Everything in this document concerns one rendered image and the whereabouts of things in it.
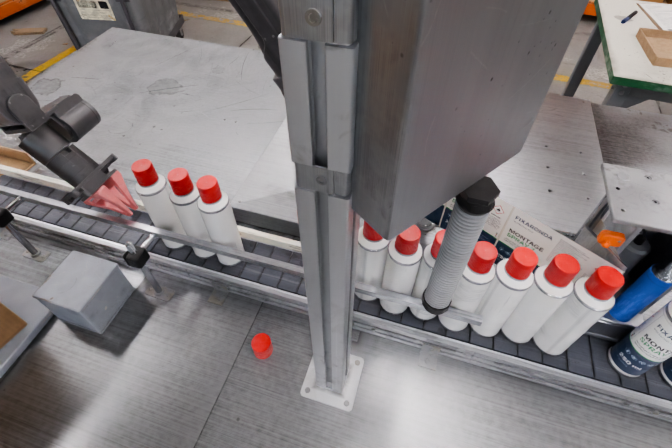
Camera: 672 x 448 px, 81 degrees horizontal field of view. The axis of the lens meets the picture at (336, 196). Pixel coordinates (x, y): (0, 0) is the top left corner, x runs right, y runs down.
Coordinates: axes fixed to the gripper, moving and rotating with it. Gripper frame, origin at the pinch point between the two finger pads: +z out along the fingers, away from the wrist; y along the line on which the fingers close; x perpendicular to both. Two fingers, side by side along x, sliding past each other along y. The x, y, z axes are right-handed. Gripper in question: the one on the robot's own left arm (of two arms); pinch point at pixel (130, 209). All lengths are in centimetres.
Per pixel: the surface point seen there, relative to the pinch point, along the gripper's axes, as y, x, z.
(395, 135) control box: -17, -65, 1
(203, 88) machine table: 58, 25, -5
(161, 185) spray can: 1.2, -12.1, -0.2
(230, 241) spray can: -0.5, -15.3, 14.4
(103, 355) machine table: -21.8, 5.0, 13.2
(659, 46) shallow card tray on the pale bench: 139, -84, 94
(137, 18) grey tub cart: 166, 141, -55
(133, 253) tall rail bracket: -8.7, -6.4, 4.3
